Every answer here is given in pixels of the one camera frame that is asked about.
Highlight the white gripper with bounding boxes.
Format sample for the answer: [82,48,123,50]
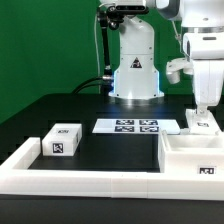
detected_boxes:
[183,32,224,117]

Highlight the white cabinet door panel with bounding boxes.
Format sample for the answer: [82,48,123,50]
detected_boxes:
[185,109,221,135]

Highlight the white cabinet body box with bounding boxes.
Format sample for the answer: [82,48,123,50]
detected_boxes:
[158,131,224,175]

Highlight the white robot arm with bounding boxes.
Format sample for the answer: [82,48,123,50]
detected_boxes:
[99,0,224,115]

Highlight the white cabinet top block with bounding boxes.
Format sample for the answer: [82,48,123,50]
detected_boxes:
[42,123,82,156]

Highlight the white base tag sheet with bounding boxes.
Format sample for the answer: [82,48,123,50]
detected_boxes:
[93,119,180,134]

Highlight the white U-shaped obstacle fence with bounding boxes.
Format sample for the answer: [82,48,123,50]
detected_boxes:
[0,137,224,201]

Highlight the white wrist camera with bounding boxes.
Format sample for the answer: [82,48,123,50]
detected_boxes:
[166,58,193,84]

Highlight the black cables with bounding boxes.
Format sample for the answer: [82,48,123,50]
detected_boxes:
[72,77,113,95]

